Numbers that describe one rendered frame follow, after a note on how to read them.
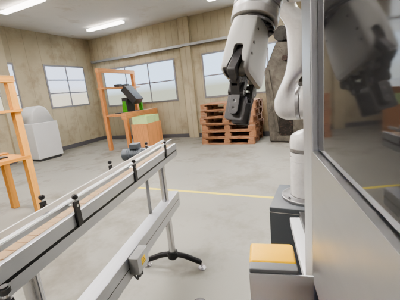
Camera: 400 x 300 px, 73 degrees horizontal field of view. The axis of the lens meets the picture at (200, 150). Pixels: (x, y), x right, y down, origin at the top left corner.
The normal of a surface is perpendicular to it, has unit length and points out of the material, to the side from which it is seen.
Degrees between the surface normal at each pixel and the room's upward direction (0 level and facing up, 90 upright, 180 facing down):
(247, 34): 64
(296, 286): 90
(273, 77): 90
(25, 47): 90
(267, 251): 0
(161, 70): 90
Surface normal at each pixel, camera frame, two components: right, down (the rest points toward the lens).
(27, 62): 0.91, 0.00
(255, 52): 0.82, 0.15
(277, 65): -0.52, 0.23
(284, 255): -0.10, -0.97
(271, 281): -0.21, 0.22
